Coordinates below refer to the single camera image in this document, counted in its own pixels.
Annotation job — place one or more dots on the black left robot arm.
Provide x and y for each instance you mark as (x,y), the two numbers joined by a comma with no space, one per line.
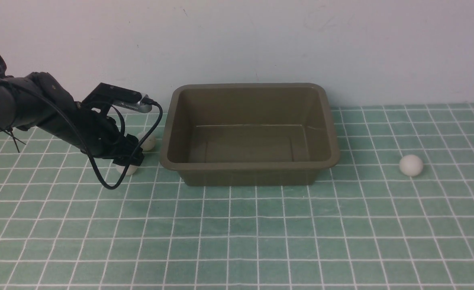
(38,100)

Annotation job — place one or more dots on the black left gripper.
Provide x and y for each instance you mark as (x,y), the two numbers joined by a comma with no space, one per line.
(99,133)

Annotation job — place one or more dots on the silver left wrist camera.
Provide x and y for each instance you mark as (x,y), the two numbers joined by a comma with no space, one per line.
(104,96)

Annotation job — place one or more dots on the olive green plastic bin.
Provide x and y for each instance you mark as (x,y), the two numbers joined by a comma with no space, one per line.
(269,134)

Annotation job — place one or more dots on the white ping-pong ball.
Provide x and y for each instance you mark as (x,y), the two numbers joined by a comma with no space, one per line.
(411,165)
(127,172)
(149,142)

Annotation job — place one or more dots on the green checkered table mat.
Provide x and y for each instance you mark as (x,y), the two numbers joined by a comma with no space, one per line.
(363,224)

